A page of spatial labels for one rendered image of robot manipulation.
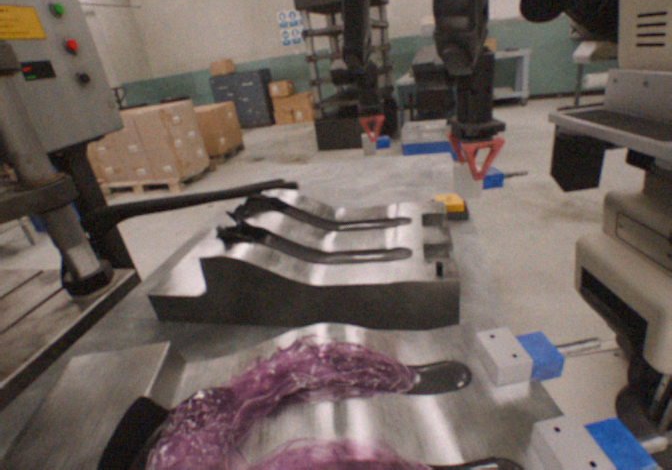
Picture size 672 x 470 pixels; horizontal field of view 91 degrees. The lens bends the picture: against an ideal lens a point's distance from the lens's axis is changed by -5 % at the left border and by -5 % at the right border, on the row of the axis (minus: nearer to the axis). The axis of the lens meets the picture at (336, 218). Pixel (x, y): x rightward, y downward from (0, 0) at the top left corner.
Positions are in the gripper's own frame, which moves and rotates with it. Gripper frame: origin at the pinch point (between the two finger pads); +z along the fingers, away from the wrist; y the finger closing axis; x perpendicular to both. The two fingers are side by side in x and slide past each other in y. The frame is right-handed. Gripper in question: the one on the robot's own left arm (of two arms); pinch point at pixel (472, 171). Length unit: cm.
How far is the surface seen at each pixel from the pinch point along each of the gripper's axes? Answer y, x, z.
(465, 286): 12.8, -5.7, 15.2
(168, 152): -331, -207, 56
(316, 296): 17.7, -29.7, 9.1
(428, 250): 12.2, -11.7, 7.5
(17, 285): -12, -107, 18
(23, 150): -5, -81, -15
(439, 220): 2.3, -6.8, 7.8
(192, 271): 5, -53, 10
